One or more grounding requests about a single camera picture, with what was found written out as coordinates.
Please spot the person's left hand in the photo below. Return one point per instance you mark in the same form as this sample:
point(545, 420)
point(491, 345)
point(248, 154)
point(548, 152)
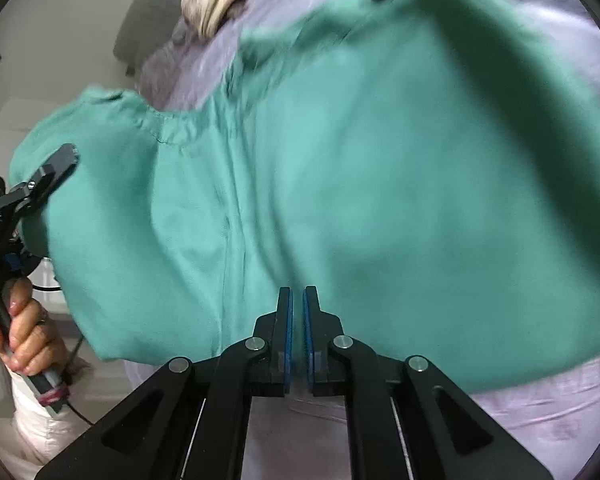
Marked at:
point(30, 330)

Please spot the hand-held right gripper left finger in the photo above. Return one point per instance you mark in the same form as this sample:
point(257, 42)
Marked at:
point(288, 340)

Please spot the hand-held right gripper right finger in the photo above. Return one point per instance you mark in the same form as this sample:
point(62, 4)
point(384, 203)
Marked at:
point(307, 340)

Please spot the light purple embossed bedspread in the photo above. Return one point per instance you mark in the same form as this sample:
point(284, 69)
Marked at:
point(530, 410)

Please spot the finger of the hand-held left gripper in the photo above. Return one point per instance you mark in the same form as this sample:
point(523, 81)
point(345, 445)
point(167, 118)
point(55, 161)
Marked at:
point(50, 172)

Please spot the grey headboard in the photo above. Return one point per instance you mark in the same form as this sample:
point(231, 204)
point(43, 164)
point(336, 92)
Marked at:
point(145, 25)

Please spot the green shirt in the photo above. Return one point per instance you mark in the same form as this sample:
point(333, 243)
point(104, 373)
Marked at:
point(380, 185)

